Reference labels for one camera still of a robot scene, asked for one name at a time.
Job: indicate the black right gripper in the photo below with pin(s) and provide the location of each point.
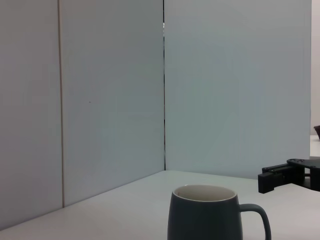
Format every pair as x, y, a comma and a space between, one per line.
312, 162

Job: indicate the dark brown background object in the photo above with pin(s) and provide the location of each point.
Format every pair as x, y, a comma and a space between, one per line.
318, 132

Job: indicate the dark grey ceramic mug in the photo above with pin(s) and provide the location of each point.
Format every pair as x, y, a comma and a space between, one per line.
200, 220

